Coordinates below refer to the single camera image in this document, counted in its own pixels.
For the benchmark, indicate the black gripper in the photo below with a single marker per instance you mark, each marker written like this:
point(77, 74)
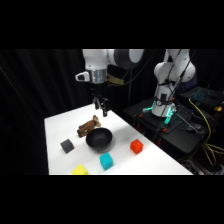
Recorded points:
point(98, 88)

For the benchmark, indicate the red cube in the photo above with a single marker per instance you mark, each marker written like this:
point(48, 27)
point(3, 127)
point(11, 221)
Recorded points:
point(136, 146)

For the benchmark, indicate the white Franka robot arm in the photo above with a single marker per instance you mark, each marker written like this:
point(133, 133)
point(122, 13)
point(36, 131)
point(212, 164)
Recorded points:
point(98, 60)

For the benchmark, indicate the black bowl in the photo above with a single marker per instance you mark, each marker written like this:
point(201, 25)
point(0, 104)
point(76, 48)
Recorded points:
point(99, 138)

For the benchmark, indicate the gray cube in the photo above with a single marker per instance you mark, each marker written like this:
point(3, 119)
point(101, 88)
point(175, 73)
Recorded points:
point(67, 146)

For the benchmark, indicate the cyan cube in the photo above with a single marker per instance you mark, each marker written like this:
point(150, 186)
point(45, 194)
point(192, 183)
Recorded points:
point(106, 161)

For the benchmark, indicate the yellow cube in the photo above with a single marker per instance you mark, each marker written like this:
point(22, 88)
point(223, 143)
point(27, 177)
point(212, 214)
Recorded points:
point(79, 170)

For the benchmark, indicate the brown plush toy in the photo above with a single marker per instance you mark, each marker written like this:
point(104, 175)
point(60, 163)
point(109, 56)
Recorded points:
point(87, 126)

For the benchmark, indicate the black curtain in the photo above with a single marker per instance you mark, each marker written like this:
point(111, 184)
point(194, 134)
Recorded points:
point(40, 86)

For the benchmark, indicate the black robot stand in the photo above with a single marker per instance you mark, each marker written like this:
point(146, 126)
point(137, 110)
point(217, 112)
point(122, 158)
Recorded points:
point(173, 133)

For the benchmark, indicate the black laptop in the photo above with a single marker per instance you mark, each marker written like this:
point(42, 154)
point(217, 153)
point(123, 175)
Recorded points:
point(203, 95)

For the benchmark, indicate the small yellow object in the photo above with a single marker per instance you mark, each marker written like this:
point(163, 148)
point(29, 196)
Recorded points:
point(218, 108)

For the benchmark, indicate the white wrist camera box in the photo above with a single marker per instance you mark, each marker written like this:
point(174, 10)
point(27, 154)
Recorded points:
point(82, 76)

